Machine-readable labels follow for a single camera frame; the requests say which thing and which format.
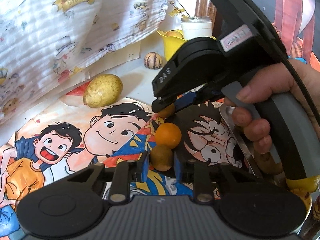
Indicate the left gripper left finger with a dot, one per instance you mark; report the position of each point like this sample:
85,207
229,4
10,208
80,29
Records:
125,173

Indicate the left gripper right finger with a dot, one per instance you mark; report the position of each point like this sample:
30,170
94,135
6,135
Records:
195,172

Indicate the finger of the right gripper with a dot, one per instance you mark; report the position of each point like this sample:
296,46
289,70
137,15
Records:
160,104
188,99

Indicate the small orange mandarin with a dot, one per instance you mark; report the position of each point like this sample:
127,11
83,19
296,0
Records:
167,111
168,134

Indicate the small brown kiwi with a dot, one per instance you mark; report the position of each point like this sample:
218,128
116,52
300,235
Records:
161,158

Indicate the person's right hand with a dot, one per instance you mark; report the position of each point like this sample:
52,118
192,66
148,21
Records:
270,80

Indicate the metal baking tray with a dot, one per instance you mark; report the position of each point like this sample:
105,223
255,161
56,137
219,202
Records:
226,112

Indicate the small striped melon by bowl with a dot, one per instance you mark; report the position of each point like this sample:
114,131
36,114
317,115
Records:
153,60

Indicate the yellow potato-like fruit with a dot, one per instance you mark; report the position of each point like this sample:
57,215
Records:
103,90

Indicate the yellow plastic bowl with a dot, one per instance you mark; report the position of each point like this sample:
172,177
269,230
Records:
171,44

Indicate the white jar with orange base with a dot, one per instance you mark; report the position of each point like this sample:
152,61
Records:
197,26

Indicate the orange dress figure poster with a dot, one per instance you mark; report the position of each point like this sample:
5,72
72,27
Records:
294,22

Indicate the yellow fruit in bowl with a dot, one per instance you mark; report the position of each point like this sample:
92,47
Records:
174,33

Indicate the colourful cartoon drawing mat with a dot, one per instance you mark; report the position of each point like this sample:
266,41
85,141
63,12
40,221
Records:
69,136

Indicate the yellow green mango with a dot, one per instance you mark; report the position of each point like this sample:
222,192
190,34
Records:
305,197

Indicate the yellow lemon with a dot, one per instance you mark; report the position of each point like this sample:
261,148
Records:
308,184

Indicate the white cartoon print cloth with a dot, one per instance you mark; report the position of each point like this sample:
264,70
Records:
45,42

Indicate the wooden frame post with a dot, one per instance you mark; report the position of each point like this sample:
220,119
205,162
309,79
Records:
206,8

